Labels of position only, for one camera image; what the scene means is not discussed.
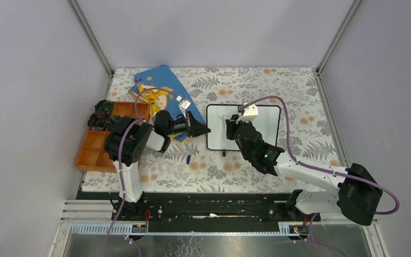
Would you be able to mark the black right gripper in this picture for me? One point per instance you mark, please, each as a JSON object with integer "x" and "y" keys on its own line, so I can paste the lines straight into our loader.
{"x": 231, "y": 125}

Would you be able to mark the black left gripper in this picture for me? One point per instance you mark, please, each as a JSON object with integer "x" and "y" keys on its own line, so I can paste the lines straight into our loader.
{"x": 193, "y": 127}

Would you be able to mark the white whiteboard black frame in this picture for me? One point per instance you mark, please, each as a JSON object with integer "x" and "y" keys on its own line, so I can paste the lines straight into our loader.
{"x": 267, "y": 123}

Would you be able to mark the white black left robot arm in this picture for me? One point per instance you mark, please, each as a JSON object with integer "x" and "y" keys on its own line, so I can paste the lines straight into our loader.
{"x": 127, "y": 141}

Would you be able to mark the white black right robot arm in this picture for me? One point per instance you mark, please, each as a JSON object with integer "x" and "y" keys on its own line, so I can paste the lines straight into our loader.
{"x": 352, "y": 191}

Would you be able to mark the blue Pikachu cloth bag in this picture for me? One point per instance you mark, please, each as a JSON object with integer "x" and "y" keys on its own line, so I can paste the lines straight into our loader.
{"x": 159, "y": 88}

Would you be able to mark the dark patterned cloth roll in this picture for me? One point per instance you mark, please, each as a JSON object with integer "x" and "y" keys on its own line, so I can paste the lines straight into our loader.
{"x": 112, "y": 122}
{"x": 98, "y": 121}
{"x": 105, "y": 106}

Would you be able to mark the orange wooden compartment tray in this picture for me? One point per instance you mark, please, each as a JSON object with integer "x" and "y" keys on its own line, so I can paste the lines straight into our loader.
{"x": 92, "y": 156}

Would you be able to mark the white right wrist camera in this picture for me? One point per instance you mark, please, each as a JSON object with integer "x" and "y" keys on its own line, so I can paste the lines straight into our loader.
{"x": 248, "y": 114}

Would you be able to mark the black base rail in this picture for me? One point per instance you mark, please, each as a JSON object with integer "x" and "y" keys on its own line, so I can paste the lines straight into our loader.
{"x": 168, "y": 206}

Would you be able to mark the aluminium frame post left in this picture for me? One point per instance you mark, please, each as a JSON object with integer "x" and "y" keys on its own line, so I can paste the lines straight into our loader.
{"x": 90, "y": 35}

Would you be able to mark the aluminium frame post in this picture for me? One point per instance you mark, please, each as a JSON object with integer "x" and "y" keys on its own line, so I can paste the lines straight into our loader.
{"x": 90, "y": 35}
{"x": 338, "y": 35}

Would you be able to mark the aluminium frame post right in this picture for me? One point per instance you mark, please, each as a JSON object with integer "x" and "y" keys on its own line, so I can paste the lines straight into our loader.
{"x": 338, "y": 35}

